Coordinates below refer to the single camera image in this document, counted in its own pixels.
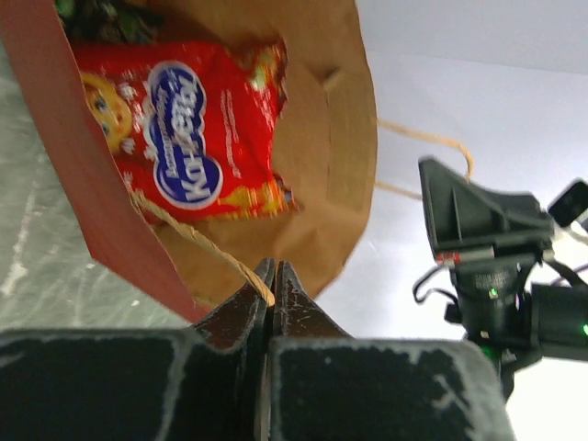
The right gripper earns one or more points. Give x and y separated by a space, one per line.
490 242

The red paper bag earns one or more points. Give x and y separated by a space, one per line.
324 149

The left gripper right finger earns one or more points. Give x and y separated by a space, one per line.
327 385

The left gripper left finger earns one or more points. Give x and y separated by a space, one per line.
201 382

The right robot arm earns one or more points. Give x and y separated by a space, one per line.
555 325

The red snack packet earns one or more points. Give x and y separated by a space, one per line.
190 124

